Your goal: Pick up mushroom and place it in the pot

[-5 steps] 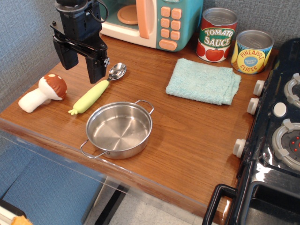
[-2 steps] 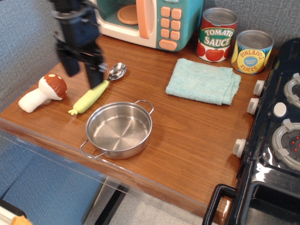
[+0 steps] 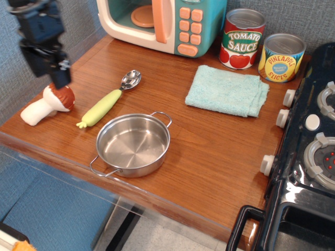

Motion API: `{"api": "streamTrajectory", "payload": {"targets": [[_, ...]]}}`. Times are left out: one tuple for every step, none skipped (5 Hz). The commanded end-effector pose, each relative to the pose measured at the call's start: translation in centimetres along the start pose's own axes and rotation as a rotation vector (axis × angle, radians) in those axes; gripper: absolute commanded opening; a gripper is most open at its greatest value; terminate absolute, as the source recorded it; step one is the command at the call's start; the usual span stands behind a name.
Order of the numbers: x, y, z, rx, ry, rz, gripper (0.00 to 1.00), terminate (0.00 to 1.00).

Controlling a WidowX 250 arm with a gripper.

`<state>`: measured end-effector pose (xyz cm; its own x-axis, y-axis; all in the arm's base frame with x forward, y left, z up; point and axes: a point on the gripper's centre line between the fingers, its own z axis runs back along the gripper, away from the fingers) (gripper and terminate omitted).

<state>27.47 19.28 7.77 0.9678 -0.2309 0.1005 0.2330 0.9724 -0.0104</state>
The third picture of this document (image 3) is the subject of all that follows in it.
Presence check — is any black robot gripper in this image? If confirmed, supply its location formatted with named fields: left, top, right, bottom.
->
left=8, top=1, right=71, bottom=89

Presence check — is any plush brown white mushroom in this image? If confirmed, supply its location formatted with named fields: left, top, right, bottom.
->
left=20, top=83, right=75, bottom=126

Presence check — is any stainless steel pot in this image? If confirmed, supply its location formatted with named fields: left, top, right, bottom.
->
left=90, top=111, right=172, bottom=178

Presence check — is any orange microwave turntable plate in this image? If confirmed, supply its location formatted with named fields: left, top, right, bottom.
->
left=131, top=5, right=154, bottom=28

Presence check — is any teal toy microwave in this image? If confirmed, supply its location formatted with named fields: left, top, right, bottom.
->
left=97, top=1, right=227, bottom=58

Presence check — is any orange object at corner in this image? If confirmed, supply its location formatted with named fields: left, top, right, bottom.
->
left=12, top=241, right=36, bottom=251

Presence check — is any light blue folded cloth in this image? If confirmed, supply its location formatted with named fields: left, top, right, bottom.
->
left=185, top=65, right=270, bottom=118

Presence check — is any tomato sauce can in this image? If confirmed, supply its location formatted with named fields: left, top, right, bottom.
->
left=219, top=8, right=266, bottom=70

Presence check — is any pineapple slices can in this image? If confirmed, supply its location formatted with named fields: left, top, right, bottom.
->
left=258, top=33, right=306, bottom=83

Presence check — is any white lower stove knob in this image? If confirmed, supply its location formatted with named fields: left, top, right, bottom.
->
left=260, top=155, right=275, bottom=176

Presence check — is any white stove knob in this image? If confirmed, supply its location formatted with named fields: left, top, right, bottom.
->
left=283, top=89, right=296, bottom=108
left=260, top=155, right=275, bottom=176
left=276, top=109, right=289, bottom=129

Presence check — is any white middle stove knob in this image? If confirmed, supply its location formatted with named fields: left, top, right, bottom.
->
left=276, top=109, right=289, bottom=129

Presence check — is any white upper stove knob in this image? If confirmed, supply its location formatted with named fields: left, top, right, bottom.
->
left=283, top=89, right=296, bottom=108

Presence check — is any black toy stove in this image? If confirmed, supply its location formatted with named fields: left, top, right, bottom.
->
left=226, top=42, right=334, bottom=250

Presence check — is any spoon with green handle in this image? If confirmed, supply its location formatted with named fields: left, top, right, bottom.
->
left=76, top=70, right=141, bottom=129

